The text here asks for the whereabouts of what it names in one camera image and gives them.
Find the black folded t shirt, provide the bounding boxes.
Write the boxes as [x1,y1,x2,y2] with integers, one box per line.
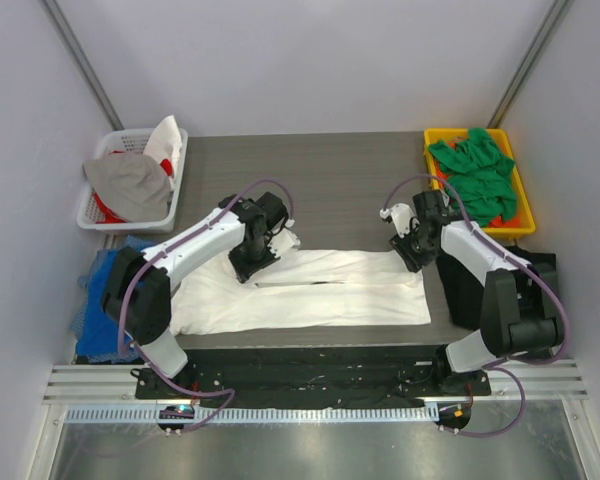
[435,244,561,331]

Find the corner aluminium post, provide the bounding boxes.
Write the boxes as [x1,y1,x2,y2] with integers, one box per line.
[487,0,574,129]
[39,0,124,131]

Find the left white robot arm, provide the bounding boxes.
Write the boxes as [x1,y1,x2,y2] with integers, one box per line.
[100,192,297,399]

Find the white t shirt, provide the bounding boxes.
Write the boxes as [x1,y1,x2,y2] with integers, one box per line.
[170,249,431,335]

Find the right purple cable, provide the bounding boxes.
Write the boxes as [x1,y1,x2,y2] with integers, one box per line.
[382,173,574,440]

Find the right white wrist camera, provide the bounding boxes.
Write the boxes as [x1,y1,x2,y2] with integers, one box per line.
[379,203,416,238]

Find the green t shirt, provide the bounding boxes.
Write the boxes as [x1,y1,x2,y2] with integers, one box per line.
[428,128,518,227]

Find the red cloth in basket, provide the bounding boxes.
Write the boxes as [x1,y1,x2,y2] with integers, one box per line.
[93,144,177,225]

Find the left corner aluminium post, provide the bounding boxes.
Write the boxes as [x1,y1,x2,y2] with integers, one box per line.
[39,0,124,131]

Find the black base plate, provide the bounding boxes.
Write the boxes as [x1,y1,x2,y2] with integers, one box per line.
[134,344,492,412]

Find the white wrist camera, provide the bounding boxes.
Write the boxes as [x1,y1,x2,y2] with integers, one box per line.
[379,203,416,238]
[269,219,301,258]

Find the white slotted cable duct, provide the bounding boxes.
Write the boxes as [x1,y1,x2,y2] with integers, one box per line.
[65,403,439,425]

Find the white plastic basket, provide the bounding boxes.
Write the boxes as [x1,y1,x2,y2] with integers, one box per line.
[76,128,189,235]

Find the aluminium frame rail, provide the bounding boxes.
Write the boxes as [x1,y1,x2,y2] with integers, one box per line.
[42,357,590,405]

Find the yellow plastic bin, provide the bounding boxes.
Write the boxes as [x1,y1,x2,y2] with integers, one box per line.
[424,128,535,239]

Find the blue t shirt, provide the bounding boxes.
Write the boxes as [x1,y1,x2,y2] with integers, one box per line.
[75,248,136,357]

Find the grey cloth in basket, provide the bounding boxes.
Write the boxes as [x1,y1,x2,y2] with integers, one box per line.
[83,153,174,224]

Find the white cloth in basket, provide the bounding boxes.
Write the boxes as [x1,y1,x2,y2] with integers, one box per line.
[143,115,187,169]

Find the right corner aluminium post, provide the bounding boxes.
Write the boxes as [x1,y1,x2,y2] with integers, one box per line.
[487,0,574,129]

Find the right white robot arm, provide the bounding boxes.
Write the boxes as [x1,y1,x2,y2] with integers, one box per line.
[380,190,567,395]

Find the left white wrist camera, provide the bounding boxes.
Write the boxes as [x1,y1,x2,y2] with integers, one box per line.
[269,219,301,258]

